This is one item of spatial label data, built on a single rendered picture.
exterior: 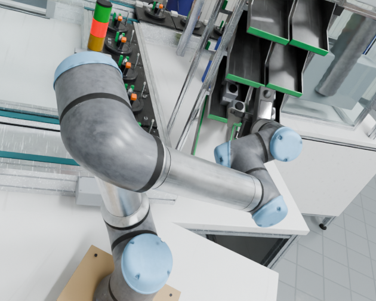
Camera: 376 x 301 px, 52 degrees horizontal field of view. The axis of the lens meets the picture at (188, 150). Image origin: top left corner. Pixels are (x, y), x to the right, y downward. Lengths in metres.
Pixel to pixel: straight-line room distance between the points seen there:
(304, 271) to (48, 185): 1.97
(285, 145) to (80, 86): 0.47
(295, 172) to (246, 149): 1.71
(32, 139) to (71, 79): 0.84
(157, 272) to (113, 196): 0.19
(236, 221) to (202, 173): 0.87
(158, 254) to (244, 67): 0.70
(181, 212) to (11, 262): 0.59
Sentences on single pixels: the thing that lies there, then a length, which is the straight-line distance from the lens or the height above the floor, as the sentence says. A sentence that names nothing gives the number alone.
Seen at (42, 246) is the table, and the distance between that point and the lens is 1.23.
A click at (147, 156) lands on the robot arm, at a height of 1.50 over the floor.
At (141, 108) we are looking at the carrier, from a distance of 1.62.
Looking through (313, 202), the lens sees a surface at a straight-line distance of 2.90.
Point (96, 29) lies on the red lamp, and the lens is 1.31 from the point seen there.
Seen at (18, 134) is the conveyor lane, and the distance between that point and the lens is 1.48.
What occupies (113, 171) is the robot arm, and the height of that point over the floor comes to 1.48.
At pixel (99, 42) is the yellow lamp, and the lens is 1.33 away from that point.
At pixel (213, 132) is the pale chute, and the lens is 1.48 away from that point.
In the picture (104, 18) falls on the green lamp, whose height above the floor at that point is 1.37.
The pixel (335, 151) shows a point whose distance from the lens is 2.59.
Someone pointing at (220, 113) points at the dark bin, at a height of 1.20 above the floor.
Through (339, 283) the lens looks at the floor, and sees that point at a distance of 2.97.
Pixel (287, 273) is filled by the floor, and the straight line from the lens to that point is 2.75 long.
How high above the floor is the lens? 1.86
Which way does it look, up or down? 36 degrees down
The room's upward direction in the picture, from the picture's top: 24 degrees clockwise
